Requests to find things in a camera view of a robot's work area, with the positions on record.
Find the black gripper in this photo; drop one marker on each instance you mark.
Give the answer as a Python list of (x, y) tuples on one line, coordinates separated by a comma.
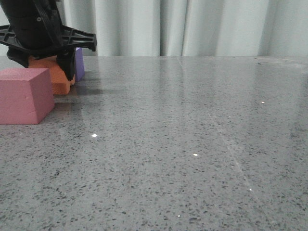
[(35, 28)]

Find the orange foam cube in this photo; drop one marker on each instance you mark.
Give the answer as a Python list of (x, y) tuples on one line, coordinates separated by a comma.
[(60, 84)]

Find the purple foam cube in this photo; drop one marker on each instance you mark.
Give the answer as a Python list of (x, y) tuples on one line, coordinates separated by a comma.
[(79, 67)]

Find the pink foam cube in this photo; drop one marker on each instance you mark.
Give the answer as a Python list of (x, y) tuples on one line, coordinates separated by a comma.
[(26, 95)]

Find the pale green curtain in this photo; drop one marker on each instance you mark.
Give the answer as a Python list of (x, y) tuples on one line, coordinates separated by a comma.
[(192, 27)]

